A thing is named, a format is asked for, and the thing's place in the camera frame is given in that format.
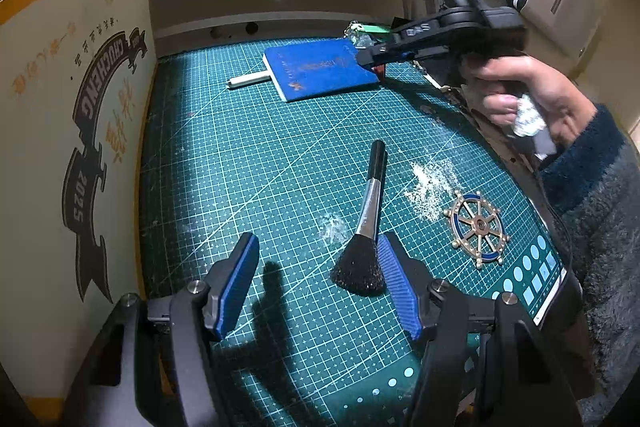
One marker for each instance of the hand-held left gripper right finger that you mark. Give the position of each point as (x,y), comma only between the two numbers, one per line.
(400,292)

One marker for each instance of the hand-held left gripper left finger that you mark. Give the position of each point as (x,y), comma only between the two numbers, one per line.
(232,292)

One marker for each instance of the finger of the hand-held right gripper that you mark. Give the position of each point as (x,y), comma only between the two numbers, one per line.
(380,54)
(417,23)

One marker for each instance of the blue booklet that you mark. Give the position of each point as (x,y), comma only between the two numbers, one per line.
(315,69)

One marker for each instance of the black bristle brush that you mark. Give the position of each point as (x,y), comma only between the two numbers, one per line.
(372,192)

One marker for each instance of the silver pen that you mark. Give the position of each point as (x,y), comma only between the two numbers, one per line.
(245,81)

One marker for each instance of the printed cardboard box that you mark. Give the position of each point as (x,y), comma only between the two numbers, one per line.
(60,107)

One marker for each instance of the person's right forearm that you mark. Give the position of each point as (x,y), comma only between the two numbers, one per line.
(600,207)

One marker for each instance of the person's right hand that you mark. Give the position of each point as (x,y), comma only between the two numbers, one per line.
(545,82)

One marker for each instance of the green plastic part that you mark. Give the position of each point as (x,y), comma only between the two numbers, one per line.
(372,28)

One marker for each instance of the white crumpled wrapper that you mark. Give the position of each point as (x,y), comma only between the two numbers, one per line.
(527,119)

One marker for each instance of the brass ship wheel ornament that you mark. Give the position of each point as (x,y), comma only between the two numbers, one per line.
(481,225)

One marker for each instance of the green cutting mat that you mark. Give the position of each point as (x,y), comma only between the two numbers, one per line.
(280,147)

